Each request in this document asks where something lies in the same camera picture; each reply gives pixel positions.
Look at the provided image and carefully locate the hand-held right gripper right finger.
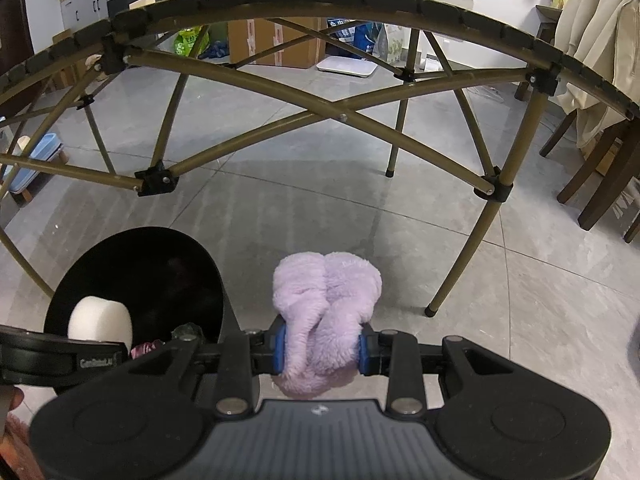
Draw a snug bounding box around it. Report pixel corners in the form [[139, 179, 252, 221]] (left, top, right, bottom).
[[356, 324, 520, 417]]

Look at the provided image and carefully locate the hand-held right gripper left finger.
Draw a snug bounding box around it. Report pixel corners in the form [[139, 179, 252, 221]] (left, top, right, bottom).
[[128, 321, 289, 418]]

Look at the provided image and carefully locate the purple fluffy cloth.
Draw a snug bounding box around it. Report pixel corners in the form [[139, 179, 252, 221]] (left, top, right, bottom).
[[271, 251, 384, 401]]

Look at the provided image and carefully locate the white foam roll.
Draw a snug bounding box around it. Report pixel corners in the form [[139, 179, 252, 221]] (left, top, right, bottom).
[[67, 296, 134, 351]]

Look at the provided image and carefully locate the purple satin scrunchie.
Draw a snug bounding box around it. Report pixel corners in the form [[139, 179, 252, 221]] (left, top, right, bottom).
[[131, 341, 165, 360]]

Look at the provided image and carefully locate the black trash bin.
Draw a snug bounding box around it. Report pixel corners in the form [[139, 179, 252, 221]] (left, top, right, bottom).
[[42, 226, 242, 401]]

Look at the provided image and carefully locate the person's left hand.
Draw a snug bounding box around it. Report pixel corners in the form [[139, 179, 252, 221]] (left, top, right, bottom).
[[0, 387, 26, 430]]

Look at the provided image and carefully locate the light blue plastic tray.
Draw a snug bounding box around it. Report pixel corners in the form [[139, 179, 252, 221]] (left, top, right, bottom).
[[2, 132, 64, 194]]

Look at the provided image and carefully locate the tan folding table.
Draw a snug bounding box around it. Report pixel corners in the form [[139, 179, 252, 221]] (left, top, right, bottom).
[[0, 0, 640, 317]]

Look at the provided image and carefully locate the white bathroom scale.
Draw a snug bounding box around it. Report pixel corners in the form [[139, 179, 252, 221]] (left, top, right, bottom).
[[316, 56, 379, 80]]

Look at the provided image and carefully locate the small open cardboard box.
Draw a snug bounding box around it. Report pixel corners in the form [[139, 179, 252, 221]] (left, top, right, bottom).
[[50, 30, 106, 92]]

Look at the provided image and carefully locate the white green bag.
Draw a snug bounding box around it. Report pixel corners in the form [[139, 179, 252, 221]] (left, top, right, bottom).
[[375, 22, 406, 64]]

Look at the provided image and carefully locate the blue shopping bag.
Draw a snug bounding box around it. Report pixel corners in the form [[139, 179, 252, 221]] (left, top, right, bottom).
[[352, 22, 381, 56]]

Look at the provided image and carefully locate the green plastic bag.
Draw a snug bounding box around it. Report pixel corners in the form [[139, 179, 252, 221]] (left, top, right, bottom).
[[172, 27, 211, 59]]

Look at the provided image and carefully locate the blue white carton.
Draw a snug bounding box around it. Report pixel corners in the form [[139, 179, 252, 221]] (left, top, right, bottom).
[[327, 19, 373, 44]]

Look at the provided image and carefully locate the dark brown door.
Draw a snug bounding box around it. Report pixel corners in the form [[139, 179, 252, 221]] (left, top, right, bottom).
[[0, 0, 37, 111]]

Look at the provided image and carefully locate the dark wooden side table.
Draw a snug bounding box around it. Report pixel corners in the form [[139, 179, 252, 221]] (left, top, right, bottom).
[[535, 5, 559, 44]]

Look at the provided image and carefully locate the cream coat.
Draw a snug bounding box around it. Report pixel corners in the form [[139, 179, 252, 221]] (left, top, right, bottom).
[[552, 0, 640, 149]]

